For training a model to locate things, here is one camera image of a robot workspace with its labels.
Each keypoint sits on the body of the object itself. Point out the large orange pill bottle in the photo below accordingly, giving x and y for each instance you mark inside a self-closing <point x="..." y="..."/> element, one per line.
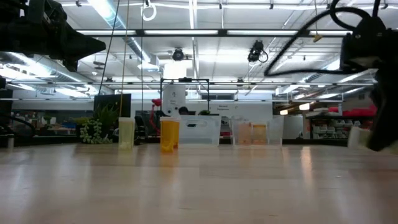
<point x="260" y="133"/>
<point x="177" y="135"/>
<point x="245" y="133"/>

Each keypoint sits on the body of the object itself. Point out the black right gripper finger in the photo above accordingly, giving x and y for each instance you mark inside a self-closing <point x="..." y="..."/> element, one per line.
<point x="388" y="118"/>

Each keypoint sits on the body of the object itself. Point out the silver ventilation duct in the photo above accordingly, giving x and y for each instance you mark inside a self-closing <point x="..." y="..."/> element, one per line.
<point x="136" y="49"/>

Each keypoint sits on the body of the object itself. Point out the black aluminium table frame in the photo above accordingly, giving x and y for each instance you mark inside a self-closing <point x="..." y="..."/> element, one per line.
<point x="46" y="141"/>

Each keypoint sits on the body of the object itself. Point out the storage shelf unit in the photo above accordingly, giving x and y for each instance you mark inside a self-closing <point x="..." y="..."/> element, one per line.
<point x="329" y="129"/>

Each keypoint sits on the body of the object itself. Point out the person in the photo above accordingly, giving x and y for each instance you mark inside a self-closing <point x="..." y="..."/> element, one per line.
<point x="184" y="110"/>

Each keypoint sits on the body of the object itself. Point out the red desk lamp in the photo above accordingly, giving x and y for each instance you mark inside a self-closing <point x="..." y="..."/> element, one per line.
<point x="157" y="102"/>

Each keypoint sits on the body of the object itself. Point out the black overhead crossbar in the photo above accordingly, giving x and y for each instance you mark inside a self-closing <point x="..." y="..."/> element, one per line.
<point x="140" y="32"/>

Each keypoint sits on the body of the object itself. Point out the round black overhead camera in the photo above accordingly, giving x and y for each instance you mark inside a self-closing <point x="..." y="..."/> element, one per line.
<point x="178" y="54"/>

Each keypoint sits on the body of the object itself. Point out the green succulent plant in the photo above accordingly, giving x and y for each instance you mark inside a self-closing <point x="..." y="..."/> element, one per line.
<point x="93" y="132"/>

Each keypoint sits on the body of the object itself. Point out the small orange pill bottle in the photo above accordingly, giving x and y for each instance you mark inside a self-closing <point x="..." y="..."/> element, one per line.
<point x="168" y="140"/>

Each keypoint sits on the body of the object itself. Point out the clear plastic bin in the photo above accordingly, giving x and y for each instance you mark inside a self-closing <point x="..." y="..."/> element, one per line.
<point x="276" y="133"/>
<point x="211" y="133"/>

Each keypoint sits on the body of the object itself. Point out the black monitor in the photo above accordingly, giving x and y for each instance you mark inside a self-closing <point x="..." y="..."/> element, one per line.
<point x="109" y="99"/>

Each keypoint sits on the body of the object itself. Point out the small yellow-green pill bottle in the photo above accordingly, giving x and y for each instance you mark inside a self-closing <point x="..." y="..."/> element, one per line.
<point x="126" y="133"/>
<point x="357" y="137"/>

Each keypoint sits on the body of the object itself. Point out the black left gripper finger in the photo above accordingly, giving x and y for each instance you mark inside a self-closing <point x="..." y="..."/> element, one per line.
<point x="84" y="46"/>

